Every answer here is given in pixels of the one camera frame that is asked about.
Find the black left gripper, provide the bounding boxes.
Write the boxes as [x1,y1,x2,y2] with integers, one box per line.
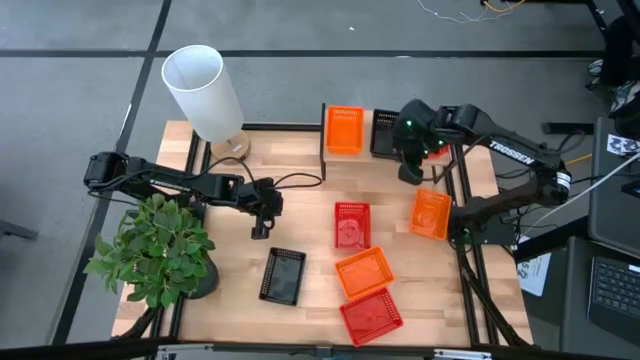
[232,175,286,241]

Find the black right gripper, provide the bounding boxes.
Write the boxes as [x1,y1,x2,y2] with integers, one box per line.
[391,98,451,187]

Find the black plastic basket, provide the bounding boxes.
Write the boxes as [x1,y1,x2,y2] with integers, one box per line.
[368,108,401,162]
[258,246,307,307]

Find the orange plastic basket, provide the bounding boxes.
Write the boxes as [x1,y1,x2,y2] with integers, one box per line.
[334,245,396,302]
[325,104,366,156]
[408,186,453,242]

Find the green potted plant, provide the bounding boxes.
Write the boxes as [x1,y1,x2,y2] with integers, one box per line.
[82,193,221,310]

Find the white shade table lamp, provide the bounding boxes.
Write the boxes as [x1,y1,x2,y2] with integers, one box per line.
[160,44,251,165]

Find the black desk foot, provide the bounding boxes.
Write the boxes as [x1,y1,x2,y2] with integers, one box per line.
[542,121,595,136]

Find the white paper sheet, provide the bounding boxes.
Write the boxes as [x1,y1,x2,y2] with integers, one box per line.
[516,234,552,298]

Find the person's shoe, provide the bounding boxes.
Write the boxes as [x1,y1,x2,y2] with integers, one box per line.
[608,79,640,121]
[585,58,604,91]

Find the printed marker sheet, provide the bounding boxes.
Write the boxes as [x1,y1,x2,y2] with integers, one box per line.
[606,132,640,157]

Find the grey side desk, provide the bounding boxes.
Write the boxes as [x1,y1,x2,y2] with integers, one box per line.
[587,115,640,260]

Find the person's leg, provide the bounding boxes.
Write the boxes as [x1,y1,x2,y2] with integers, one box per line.
[597,14,640,89]

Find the dark grey desk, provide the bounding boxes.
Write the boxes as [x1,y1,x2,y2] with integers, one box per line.
[558,234,640,357]

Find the black front crossbar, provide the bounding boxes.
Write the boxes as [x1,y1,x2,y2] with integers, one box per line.
[0,337,640,360]

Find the black keyboard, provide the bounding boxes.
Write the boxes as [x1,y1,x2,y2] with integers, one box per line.
[587,255,640,346]

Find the dark grey floor object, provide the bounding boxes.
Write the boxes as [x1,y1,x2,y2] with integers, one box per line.
[0,219,39,242]

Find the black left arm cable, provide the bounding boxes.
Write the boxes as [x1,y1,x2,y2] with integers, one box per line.
[197,156,325,192]

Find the wooden shelf black frame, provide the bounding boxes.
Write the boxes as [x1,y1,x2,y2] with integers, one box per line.
[319,102,457,185]

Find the black table frame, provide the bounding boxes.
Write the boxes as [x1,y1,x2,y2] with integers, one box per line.
[114,122,534,351]

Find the white floor cable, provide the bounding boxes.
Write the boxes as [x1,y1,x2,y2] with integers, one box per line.
[415,0,506,25]

